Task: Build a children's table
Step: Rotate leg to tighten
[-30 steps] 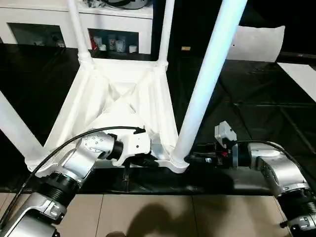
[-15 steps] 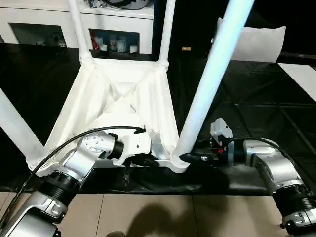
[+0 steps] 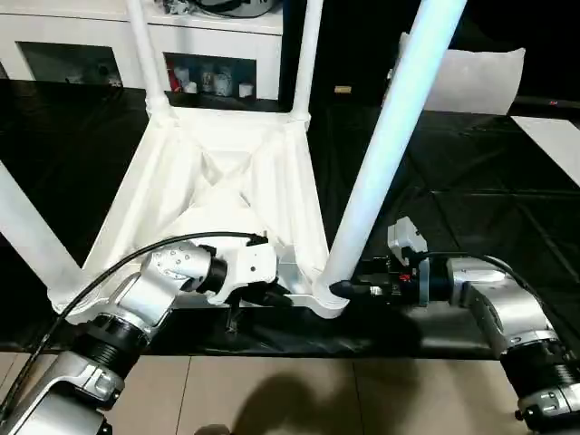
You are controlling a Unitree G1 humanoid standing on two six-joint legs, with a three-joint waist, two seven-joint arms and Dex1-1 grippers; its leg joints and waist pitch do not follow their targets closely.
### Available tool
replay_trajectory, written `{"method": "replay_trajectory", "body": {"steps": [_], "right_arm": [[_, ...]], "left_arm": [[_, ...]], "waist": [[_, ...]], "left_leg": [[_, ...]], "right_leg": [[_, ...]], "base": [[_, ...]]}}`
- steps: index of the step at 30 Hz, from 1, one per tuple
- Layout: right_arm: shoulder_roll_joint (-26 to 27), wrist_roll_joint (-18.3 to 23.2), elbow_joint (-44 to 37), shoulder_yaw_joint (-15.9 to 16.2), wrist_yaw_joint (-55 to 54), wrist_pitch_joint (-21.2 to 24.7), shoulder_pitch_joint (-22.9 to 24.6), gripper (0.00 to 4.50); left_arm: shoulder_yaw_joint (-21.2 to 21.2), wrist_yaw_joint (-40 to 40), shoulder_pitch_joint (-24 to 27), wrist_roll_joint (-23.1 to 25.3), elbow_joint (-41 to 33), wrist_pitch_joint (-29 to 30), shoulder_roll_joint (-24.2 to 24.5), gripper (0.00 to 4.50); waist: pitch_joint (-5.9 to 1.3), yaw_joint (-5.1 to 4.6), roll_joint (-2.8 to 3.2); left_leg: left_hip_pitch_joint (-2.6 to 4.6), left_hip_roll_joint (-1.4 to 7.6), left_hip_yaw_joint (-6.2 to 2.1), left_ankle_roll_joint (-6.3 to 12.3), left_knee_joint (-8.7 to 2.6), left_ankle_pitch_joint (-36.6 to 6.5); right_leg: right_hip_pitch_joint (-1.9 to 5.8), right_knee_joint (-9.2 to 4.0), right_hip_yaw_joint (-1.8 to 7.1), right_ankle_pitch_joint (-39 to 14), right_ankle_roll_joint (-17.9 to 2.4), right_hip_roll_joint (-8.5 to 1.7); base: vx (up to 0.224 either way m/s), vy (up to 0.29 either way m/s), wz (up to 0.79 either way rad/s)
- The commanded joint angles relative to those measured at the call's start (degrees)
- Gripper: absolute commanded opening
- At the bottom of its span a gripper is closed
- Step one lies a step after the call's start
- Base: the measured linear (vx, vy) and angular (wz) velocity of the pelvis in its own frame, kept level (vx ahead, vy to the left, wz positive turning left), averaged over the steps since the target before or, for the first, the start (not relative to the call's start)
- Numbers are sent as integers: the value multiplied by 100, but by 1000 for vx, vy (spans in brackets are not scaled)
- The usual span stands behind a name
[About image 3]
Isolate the white plastic table top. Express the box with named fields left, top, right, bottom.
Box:
left=47, top=101, right=354, bottom=324

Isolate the white flat board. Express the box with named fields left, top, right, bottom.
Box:
left=510, top=115, right=580, bottom=189

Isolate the white pillow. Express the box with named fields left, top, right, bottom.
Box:
left=384, top=31, right=527, bottom=115

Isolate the black box with gold label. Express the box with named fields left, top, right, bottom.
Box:
left=278, top=0, right=409, bottom=114

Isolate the grey round pot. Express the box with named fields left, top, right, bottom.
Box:
left=194, top=0, right=280, bottom=19

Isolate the white glass-door cabinet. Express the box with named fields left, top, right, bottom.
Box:
left=0, top=0, right=285, bottom=102

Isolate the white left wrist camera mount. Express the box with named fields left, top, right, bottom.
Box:
left=208, top=244, right=278, bottom=309

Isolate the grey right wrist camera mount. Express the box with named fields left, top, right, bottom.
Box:
left=387, top=217, right=430, bottom=307

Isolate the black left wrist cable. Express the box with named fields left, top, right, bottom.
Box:
left=0, top=231, right=268, bottom=409

